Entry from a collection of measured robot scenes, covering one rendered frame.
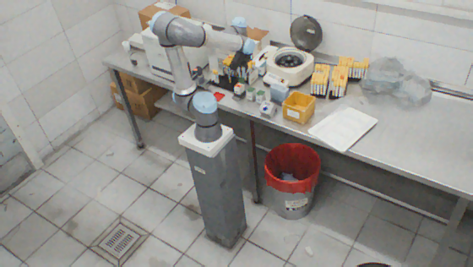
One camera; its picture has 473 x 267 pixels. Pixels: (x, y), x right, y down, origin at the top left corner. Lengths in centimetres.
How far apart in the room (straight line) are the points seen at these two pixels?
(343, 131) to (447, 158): 49
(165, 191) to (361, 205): 142
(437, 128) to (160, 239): 184
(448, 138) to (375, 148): 36
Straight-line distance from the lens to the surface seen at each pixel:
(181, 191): 318
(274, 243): 283
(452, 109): 250
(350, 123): 227
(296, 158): 283
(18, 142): 361
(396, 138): 225
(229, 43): 202
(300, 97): 234
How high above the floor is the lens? 240
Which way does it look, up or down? 43 degrees down
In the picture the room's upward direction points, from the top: 8 degrees counter-clockwise
